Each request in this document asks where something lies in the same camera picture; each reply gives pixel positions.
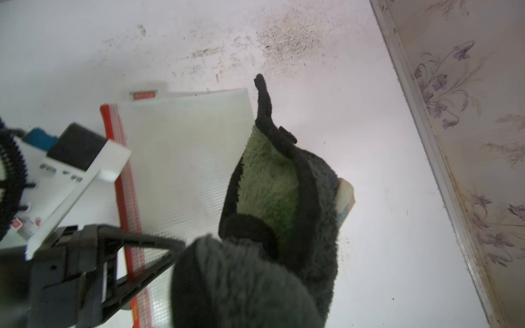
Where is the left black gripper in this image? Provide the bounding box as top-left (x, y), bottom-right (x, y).
top-left (1, 225), bottom-right (185, 327)

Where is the mesh document bag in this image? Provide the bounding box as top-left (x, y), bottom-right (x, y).
top-left (99, 87), bottom-right (256, 328)

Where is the dark grey green cloth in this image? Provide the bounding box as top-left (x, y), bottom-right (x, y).
top-left (170, 75), bottom-right (340, 327)

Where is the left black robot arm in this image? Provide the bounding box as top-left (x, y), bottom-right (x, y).
top-left (1, 123), bottom-right (185, 327)

